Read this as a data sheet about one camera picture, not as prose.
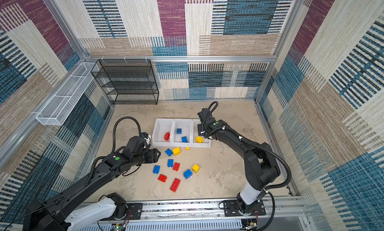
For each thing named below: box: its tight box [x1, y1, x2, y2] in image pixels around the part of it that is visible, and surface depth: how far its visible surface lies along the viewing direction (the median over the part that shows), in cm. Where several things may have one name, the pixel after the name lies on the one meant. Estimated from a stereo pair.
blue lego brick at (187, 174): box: [183, 168, 193, 180], surface depth 85 cm
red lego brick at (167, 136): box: [164, 132, 170, 141], surface depth 101 cm
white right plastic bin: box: [191, 119, 212, 148], surface depth 95 cm
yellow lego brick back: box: [172, 147, 181, 156], surface depth 93 cm
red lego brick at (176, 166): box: [172, 162, 180, 171], surface depth 89 cm
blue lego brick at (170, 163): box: [167, 159, 174, 168], surface depth 89 cm
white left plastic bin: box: [152, 118, 174, 147], surface depth 101 cm
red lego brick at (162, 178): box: [157, 174, 168, 183], surface depth 85 cm
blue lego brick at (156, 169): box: [153, 165, 161, 174], surface depth 88 cm
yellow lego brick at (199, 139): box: [195, 136, 204, 143], surface depth 98 cm
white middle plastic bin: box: [171, 118, 194, 148], surface depth 99 cm
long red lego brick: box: [169, 178, 181, 193], surface depth 82 cm
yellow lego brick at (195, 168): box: [191, 163, 201, 174], surface depth 86 cm
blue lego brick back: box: [164, 148, 174, 157], surface depth 95 cm
